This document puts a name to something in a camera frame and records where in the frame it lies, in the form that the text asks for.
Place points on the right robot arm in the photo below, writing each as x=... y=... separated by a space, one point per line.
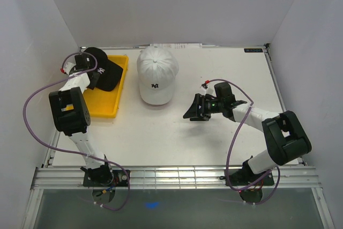
x=284 y=135

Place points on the aluminium front rail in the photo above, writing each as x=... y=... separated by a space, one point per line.
x=144 y=178

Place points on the black corner label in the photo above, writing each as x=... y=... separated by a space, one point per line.
x=253 y=50

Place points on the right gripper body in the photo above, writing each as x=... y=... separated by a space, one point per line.
x=212 y=106

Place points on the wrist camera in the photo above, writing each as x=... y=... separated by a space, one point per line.
x=67 y=68
x=208 y=92

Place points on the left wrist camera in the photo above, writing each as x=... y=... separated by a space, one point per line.
x=67 y=68

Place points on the paper label strip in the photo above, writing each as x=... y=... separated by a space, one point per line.
x=178 y=45

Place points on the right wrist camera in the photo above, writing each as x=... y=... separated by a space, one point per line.
x=208 y=92

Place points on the yellow plastic bin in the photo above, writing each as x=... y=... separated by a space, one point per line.
x=99 y=103

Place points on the white cap black brim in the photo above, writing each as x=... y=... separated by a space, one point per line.
x=157 y=69

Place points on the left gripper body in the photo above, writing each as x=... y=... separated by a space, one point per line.
x=94 y=81

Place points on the black cap white NY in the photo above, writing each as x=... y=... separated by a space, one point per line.
x=110 y=72

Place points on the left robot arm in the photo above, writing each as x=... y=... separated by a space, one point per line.
x=71 y=116

